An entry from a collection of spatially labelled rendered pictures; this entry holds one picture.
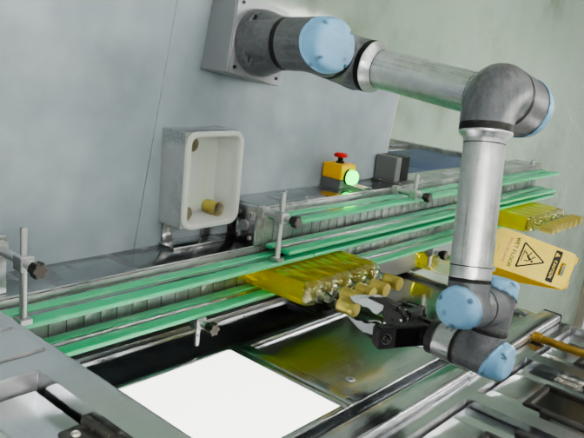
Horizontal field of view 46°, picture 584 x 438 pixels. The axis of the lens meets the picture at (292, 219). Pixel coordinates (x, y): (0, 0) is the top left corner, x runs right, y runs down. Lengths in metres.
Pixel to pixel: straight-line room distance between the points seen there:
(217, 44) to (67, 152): 0.42
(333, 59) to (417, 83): 0.18
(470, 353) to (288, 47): 0.73
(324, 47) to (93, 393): 0.98
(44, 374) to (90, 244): 0.87
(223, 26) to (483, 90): 0.63
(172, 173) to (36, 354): 0.90
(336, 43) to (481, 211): 0.49
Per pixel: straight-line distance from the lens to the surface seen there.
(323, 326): 1.74
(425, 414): 1.47
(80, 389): 0.66
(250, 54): 1.56
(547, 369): 1.83
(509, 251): 5.01
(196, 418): 1.30
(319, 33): 1.46
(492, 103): 1.25
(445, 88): 1.44
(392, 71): 1.51
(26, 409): 0.67
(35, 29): 1.40
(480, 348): 1.37
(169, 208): 1.59
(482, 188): 1.24
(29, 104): 1.40
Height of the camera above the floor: 1.97
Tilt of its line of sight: 38 degrees down
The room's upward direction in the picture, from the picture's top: 107 degrees clockwise
